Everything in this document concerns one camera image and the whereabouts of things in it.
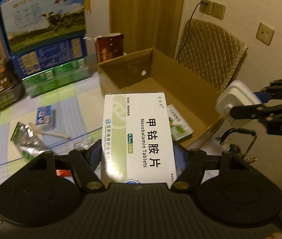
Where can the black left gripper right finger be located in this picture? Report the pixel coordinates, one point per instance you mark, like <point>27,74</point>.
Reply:
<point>191,175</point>

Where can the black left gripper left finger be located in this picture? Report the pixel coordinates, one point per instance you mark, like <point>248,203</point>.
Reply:
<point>84,162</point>

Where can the white power adapter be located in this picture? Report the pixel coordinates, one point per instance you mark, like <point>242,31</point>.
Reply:
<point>236,94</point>

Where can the white Mecobalamin tablets box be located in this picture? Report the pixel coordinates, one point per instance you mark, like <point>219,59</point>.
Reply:
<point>137,143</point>

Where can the blue white gum tin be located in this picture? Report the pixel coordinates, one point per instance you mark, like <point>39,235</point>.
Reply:
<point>45,118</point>

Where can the beige speckled spoon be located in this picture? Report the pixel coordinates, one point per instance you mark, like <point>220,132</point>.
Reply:
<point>40,131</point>

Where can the red snack packet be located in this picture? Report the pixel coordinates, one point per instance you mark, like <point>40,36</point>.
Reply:
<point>63,173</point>

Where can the green white medicine box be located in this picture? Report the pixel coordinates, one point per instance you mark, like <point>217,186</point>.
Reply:
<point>180,129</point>

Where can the silver green foil pouch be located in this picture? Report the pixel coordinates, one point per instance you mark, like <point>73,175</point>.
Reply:
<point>27,143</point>

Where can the quilted beige chair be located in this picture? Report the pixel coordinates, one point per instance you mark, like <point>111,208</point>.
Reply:
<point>211,52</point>

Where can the green shrink-wrapped drink pack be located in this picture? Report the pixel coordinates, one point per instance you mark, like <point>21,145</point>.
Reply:
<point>56,77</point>

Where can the brown cardboard box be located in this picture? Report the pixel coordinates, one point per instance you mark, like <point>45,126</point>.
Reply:
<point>151,70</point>

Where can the dark instant noodle box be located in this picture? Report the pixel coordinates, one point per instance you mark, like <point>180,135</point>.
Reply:
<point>11,87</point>

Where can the blue milk carton box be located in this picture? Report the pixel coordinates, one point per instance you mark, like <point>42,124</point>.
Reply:
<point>48,56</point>

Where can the dark red gift box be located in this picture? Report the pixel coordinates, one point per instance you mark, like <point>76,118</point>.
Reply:
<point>109,46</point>

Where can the wooden door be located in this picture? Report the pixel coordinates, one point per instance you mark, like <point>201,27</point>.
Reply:
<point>147,24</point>

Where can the milk carton box with cow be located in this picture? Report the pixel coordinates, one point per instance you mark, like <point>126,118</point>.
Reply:
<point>30,24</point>

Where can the beige wall socket right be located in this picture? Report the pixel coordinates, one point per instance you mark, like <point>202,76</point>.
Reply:
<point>265,33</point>

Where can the beige wall socket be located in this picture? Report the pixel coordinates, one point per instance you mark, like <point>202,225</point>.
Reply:
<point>218,10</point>
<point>265,33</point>

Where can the beige wall socket middle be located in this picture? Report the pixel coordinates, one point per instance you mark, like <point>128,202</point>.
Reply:
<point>218,10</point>

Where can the wall socket with plug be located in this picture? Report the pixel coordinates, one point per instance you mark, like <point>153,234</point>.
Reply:
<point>205,6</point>

